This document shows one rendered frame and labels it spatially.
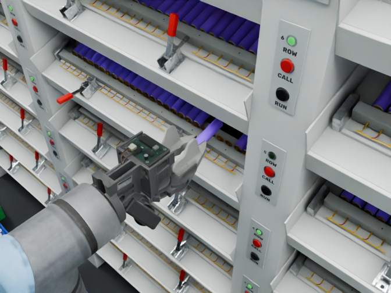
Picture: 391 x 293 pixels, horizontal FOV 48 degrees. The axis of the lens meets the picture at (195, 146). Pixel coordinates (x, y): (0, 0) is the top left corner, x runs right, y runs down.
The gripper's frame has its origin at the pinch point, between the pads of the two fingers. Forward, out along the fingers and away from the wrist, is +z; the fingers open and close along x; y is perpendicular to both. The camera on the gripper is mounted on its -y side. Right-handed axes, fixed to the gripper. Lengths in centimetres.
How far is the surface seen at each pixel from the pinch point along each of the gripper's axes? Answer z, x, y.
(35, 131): 5, 75, -44
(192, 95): 0.9, 1.6, 9.6
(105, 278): 1, 45, -97
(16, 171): 4, 103, -82
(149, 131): 3.0, 15.1, -7.3
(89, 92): 2.6, 33.8, -6.6
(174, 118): 6.1, 10.9, -3.6
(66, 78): 3.1, 43.1, -7.3
